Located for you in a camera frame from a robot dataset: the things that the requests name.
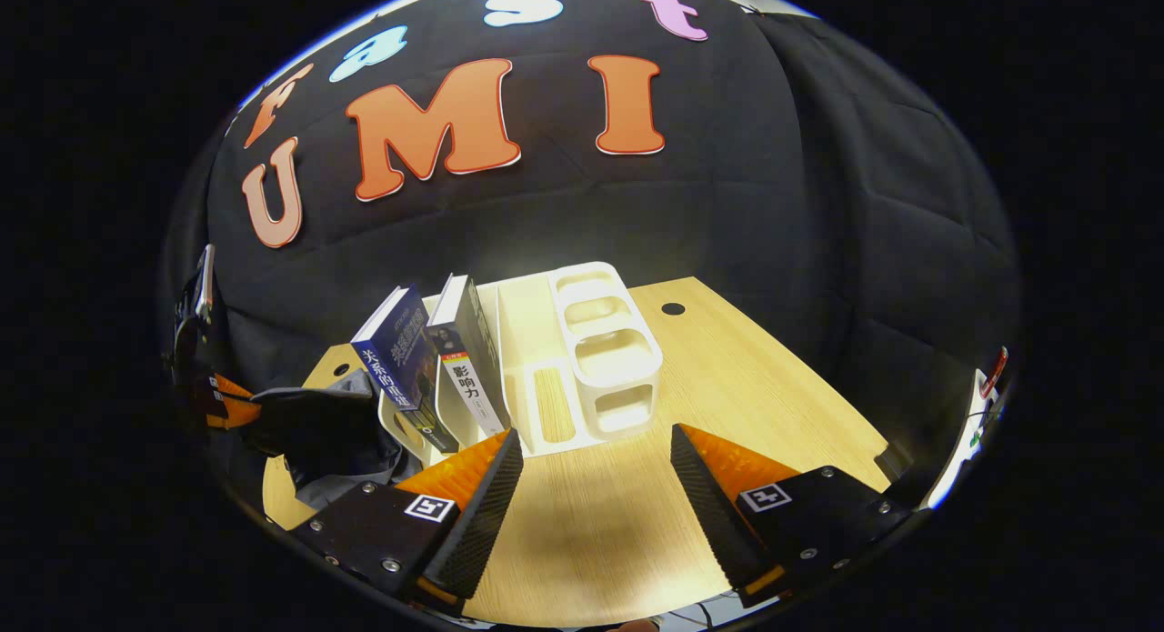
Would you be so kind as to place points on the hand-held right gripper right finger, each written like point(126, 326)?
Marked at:
point(709, 514)

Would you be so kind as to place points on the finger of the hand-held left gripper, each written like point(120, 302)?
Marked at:
point(232, 409)

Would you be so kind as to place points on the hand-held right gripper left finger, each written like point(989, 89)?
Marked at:
point(486, 514)

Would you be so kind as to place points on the grey schoolbag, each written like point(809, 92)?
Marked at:
point(318, 432)

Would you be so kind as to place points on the black and white book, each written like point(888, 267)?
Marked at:
point(473, 359)

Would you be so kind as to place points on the blue book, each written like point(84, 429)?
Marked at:
point(405, 350)

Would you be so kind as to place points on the white bookshelf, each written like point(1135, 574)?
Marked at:
point(609, 350)

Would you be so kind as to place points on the white side panel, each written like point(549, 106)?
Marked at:
point(964, 450)

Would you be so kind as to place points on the black backdrop cloth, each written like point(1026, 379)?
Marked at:
point(773, 205)

